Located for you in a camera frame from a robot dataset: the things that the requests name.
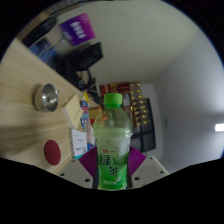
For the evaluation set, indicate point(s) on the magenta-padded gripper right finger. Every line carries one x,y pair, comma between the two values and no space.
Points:
150,170

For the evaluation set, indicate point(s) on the green tea drink bottle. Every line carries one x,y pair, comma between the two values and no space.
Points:
112,143

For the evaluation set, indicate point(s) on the purple sign board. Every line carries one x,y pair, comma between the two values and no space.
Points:
77,29

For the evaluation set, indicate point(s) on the black office chair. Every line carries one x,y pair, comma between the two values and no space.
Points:
85,60

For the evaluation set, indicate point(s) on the ceiling tube light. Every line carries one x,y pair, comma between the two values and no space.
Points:
219,127

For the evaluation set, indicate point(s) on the flat round red coaster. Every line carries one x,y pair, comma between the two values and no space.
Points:
52,152

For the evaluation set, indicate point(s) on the black hard suitcase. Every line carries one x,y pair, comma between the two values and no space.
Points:
40,30

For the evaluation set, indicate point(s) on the white paper booklet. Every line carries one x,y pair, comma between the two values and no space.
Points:
78,143

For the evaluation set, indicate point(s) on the small steel cup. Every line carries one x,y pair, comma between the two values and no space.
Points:
47,98

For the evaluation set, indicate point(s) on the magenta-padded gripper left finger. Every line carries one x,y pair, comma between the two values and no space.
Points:
77,173

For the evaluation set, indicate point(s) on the wooden shelf unit with trophies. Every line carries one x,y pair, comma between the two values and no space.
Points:
136,103

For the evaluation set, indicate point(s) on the cream book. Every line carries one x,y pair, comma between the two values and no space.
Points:
72,111

